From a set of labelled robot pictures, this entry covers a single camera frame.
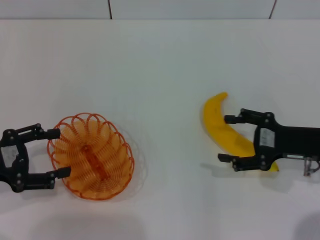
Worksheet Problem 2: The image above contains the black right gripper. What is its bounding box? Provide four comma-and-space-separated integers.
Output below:
217, 107, 320, 173

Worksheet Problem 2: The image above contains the orange woven plastic basket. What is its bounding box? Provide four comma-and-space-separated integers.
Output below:
46, 112, 136, 202

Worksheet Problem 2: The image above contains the yellow banana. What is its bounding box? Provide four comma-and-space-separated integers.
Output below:
201, 91, 280, 173

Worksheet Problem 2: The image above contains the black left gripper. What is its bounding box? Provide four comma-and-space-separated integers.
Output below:
0, 123, 72, 194

